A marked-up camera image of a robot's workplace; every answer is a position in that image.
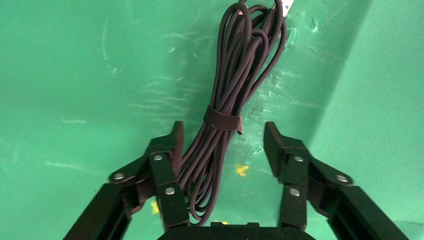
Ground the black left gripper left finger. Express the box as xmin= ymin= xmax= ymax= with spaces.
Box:
xmin=62 ymin=120 xmax=190 ymax=240

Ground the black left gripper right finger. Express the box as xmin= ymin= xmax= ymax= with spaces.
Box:
xmin=263 ymin=121 xmax=410 ymax=240

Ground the black data cable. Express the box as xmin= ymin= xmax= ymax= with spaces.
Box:
xmin=175 ymin=0 xmax=295 ymax=227

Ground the green table cloth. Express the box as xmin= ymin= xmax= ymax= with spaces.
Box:
xmin=0 ymin=0 xmax=424 ymax=240

